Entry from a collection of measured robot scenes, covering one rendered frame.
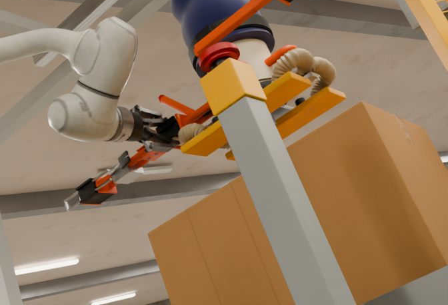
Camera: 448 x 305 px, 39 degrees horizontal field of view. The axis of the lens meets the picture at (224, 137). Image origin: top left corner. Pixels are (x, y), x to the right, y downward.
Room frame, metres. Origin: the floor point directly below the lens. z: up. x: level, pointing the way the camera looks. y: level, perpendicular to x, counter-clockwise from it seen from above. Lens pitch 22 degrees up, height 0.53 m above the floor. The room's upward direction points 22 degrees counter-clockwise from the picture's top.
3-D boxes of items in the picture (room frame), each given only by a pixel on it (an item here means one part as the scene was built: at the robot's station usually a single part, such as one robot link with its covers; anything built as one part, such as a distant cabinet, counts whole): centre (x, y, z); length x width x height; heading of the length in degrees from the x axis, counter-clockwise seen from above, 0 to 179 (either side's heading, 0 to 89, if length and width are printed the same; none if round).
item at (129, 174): (1.69, 0.30, 1.22); 0.07 x 0.07 x 0.04; 61
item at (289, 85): (1.38, -0.06, 1.12); 0.34 x 0.10 x 0.05; 61
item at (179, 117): (1.58, 0.11, 1.22); 0.10 x 0.08 x 0.06; 151
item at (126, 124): (1.38, 0.23, 1.22); 0.09 x 0.06 x 0.09; 61
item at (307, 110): (1.54, -0.16, 1.12); 0.34 x 0.10 x 0.05; 61
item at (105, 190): (1.76, 0.41, 1.22); 0.08 x 0.07 x 0.05; 61
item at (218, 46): (0.92, -0.04, 1.02); 0.07 x 0.07 x 0.04
